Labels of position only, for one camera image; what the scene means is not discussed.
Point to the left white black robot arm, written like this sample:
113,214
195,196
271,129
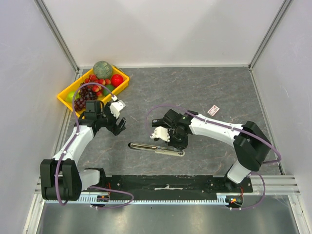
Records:
60,179

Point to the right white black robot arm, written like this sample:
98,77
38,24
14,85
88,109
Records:
249,142

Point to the light green lime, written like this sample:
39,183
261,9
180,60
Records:
71,96

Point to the red white staple box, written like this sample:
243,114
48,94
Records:
213,110

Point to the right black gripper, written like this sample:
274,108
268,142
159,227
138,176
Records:
176,140

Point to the yellow plastic tray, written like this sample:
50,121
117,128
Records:
79,83

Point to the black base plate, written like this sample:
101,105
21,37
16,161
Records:
170,187

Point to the slotted cable duct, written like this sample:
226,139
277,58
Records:
97,200

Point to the red peach cluster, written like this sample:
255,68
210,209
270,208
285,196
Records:
93,80

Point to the white black stapler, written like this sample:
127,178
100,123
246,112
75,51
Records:
156,149

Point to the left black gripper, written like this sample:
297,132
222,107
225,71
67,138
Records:
115,128

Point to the purple grape bunch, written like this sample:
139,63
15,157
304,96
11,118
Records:
86,93

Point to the dark green lime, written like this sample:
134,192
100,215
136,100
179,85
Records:
108,89

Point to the green melon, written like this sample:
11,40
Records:
102,70

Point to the red apple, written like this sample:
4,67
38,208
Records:
117,80

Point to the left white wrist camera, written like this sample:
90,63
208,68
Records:
116,106

